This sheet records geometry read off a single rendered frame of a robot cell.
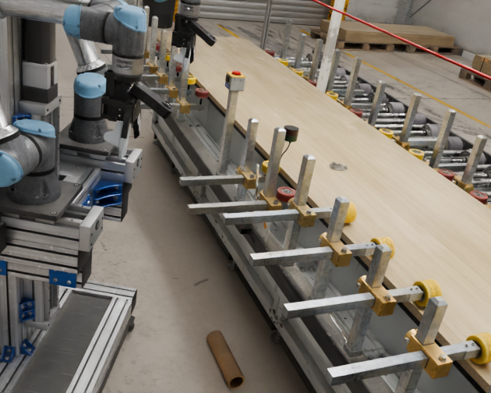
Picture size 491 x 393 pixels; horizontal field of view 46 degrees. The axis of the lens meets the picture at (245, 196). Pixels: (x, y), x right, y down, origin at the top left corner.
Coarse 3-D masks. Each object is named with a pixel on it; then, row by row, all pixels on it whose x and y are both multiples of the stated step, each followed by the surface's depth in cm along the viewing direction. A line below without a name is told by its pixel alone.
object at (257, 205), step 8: (256, 200) 234; (264, 200) 235; (192, 208) 221; (200, 208) 223; (208, 208) 224; (216, 208) 225; (224, 208) 227; (232, 208) 228; (240, 208) 230; (248, 208) 231; (256, 208) 233; (264, 208) 234; (288, 208) 239
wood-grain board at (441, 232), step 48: (240, 48) 447; (240, 96) 340; (288, 96) 355; (336, 144) 294; (384, 144) 304; (336, 192) 244; (384, 192) 251; (432, 192) 259; (432, 240) 219; (480, 240) 225; (480, 288) 194; (480, 384) 156
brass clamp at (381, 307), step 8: (360, 280) 176; (360, 288) 176; (368, 288) 172; (376, 288) 172; (376, 296) 168; (392, 296) 170; (376, 304) 169; (384, 304) 166; (392, 304) 168; (376, 312) 169; (384, 312) 168; (392, 312) 169
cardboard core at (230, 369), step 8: (208, 336) 277; (216, 336) 275; (216, 344) 271; (224, 344) 271; (216, 352) 268; (224, 352) 266; (216, 360) 268; (224, 360) 262; (232, 360) 262; (224, 368) 259; (232, 368) 258; (224, 376) 258; (232, 376) 254; (240, 376) 255; (232, 384) 259; (240, 384) 258
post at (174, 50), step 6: (174, 48) 348; (174, 54) 349; (174, 60) 351; (174, 66) 353; (168, 72) 357; (174, 72) 355; (168, 78) 357; (174, 78) 357; (168, 84) 358; (174, 84) 359; (168, 96) 361; (168, 102) 363
